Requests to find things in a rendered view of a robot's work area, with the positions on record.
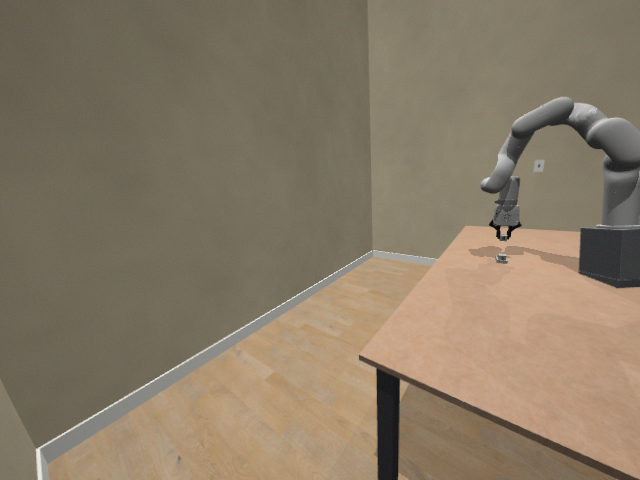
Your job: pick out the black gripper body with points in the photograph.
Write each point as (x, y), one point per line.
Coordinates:
(506, 215)

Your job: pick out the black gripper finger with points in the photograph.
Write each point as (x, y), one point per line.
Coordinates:
(497, 228)
(511, 228)

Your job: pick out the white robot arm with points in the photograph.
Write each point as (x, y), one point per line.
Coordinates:
(619, 139)

